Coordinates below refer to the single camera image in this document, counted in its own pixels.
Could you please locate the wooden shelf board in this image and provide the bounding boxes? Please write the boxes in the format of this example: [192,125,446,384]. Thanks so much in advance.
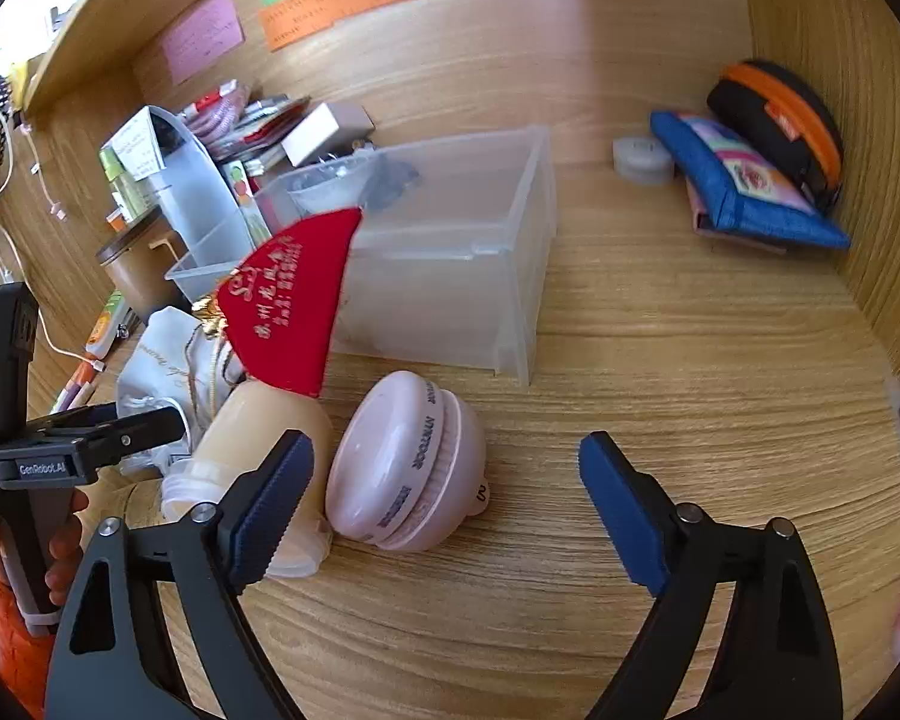
[19,0,293,115]

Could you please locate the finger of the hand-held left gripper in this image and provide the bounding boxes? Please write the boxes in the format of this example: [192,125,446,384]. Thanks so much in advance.
[41,405,188,466]
[26,401,121,436]

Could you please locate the pink round case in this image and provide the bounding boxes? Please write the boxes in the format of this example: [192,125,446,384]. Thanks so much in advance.
[325,371,490,552]

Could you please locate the white drawstring bag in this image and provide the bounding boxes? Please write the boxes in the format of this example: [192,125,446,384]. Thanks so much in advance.
[116,307,230,477]

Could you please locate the green orange snack packet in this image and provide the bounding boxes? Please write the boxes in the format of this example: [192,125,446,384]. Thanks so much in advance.
[86,289,128,361]

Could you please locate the marker pens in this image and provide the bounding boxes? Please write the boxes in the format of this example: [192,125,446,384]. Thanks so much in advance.
[49,360,102,413]

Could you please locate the brown jar with lid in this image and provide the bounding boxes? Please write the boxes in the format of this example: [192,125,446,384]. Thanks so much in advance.
[95,206,188,323]

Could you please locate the green spray bottle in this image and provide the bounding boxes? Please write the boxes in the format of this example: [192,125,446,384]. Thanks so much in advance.
[97,146,158,222]

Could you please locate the wooden desktop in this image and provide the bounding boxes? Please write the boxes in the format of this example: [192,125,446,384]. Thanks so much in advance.
[15,157,900,720]

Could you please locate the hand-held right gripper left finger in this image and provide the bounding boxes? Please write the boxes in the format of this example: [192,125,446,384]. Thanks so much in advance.
[45,429,316,720]

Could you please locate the pink coiled cable packet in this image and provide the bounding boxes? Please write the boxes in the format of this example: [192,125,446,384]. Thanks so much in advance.
[180,79,252,140]

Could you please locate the white cable with pink plug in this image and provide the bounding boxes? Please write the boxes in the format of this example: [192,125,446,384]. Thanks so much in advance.
[19,124,70,224]

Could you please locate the white paper sheet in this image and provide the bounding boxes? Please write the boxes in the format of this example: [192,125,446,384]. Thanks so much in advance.
[101,106,170,181]

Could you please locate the cream lotion bottle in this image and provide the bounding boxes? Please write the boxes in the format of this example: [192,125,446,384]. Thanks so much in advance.
[161,382,336,578]

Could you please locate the translucent file holder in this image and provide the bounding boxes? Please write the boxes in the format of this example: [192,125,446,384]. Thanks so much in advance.
[101,105,260,308]

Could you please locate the blue patchwork pencil pouch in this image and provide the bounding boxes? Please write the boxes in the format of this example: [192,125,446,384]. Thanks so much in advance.
[650,111,852,250]

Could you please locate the white round tape roll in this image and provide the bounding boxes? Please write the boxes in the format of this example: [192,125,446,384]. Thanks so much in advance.
[613,135,676,185]

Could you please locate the pink wallet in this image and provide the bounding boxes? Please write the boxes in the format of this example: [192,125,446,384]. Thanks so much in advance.
[684,178,788,254]

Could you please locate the fruit print carton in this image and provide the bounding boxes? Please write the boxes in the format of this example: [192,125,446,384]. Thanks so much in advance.
[221,157,271,248]

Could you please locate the pink paper note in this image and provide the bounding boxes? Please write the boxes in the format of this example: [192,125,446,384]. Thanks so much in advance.
[161,0,245,87]

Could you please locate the small white carton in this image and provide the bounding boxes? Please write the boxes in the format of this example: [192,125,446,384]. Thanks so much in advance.
[281,101,376,167]

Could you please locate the stack of booklets and packets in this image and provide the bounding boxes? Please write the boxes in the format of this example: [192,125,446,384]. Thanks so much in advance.
[225,94,310,173]

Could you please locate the red fabric pouch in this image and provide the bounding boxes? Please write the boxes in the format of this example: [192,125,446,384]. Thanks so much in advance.
[217,208,365,398]

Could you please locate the gold tassel ornament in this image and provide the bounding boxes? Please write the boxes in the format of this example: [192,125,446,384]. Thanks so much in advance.
[191,292,245,421]

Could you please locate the white charging cable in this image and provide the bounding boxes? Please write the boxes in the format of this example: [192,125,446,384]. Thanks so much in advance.
[34,311,107,374]

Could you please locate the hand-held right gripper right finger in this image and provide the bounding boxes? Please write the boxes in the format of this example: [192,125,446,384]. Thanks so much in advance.
[577,431,845,720]

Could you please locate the clear plastic storage box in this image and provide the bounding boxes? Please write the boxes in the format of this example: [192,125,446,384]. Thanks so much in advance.
[251,124,557,389]

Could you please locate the black orange zip case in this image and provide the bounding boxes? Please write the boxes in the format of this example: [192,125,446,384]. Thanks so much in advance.
[706,60,845,212]

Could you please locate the person's left forearm orange sleeve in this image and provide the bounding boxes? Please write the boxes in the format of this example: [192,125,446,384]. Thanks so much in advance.
[0,532,55,717]

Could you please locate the person's left hand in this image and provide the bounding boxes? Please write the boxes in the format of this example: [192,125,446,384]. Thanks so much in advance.
[45,490,91,608]

